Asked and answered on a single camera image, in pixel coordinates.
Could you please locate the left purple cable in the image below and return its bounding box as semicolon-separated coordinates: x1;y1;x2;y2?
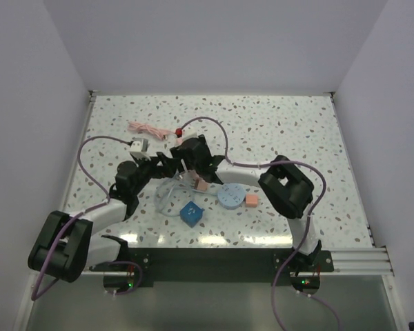
30;136;146;301

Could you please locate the blue round socket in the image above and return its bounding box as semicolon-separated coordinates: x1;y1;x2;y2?
217;183;246;210

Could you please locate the blue cube socket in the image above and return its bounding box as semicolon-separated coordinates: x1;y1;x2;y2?
179;201;204;228

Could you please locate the pink power strip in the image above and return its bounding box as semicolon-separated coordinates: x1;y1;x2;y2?
128;121;185;146

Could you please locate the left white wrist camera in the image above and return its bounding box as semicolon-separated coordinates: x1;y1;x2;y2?
129;138;150;160

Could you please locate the orange pink plug adapter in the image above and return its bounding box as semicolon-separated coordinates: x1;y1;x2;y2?
245;194;259;208

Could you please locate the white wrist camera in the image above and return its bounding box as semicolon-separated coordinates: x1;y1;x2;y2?
129;138;150;160
175;126;197;141

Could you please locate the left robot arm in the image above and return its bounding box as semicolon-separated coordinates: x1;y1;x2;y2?
28;152;182;283

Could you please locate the aluminium front rail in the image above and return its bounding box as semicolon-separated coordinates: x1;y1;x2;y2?
80;243;393;275

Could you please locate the pink brown plug adapter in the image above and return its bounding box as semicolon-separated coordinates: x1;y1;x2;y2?
193;178;210;192

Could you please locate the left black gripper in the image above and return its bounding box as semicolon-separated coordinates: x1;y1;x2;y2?
131;151;178;196

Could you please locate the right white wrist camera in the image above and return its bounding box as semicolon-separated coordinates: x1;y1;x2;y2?
175;126;197;141

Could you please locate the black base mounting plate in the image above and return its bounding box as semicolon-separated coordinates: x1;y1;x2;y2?
90;248;335;287

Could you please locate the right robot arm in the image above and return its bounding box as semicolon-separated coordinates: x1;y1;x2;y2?
170;135;322;271

